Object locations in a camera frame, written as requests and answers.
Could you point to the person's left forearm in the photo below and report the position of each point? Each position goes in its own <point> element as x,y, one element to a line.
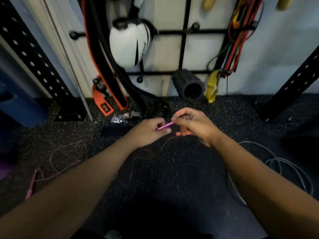
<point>74,186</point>

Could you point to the black wall peg rack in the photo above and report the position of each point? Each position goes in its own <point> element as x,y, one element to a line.
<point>185,34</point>

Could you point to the silver metal buckle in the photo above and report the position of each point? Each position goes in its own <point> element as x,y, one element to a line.
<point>124,117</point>

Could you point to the person's left thumb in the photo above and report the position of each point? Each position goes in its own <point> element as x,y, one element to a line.
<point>163,132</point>

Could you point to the person's right forearm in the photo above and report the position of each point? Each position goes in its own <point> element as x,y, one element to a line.
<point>261,186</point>

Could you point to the person's left hand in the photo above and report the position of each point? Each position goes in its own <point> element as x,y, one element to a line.
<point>145,134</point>

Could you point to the person's right hand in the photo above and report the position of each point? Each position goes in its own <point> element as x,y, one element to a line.
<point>199,126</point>

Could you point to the black foam roller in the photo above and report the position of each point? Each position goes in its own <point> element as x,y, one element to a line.
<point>189,87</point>

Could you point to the blue padded block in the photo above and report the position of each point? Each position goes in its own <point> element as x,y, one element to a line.
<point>17,104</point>

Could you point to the black perforated rack upright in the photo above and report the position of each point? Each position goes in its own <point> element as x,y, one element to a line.
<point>35,62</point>
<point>294,87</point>

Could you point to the person's right thumb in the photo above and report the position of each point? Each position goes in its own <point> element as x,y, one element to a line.
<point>180,121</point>

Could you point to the orange and black lifting belt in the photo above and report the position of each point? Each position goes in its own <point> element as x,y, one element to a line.
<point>99,69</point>

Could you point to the yellow resistance band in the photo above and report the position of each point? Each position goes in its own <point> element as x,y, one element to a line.
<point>212,87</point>

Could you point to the bundle of coloured resistance bands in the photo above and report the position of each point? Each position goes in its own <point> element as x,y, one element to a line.
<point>239,37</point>

